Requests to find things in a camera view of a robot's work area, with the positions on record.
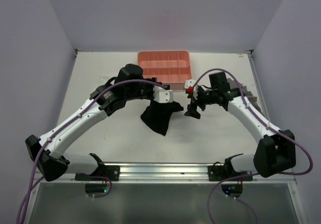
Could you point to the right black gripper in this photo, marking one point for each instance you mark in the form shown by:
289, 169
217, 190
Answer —
192, 107

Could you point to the pink divided plastic tray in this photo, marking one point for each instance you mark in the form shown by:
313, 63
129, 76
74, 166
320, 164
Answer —
168, 67

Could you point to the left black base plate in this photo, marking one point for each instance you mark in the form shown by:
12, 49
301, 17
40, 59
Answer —
110, 172

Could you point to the aluminium mounting rail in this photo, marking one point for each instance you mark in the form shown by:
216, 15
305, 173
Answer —
180, 173

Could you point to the black underwear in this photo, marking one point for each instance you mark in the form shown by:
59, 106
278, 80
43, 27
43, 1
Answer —
157, 115

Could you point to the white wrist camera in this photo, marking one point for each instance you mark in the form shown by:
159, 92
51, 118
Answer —
162, 95
191, 87

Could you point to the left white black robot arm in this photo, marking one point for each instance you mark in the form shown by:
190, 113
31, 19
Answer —
47, 151

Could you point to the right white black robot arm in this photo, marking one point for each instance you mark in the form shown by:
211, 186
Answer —
275, 151

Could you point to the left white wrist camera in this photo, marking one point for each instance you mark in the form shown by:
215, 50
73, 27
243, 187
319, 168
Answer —
162, 95

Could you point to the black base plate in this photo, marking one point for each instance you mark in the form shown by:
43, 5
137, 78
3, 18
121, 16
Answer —
220, 171
110, 172

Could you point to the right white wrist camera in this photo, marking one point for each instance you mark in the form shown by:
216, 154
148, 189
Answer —
191, 87

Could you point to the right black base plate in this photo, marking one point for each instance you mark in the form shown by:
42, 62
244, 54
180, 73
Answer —
220, 171

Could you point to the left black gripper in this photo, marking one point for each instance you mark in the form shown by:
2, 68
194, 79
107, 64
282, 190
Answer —
151, 96

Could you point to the grey striped underwear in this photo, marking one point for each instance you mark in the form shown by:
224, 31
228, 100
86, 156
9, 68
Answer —
251, 97

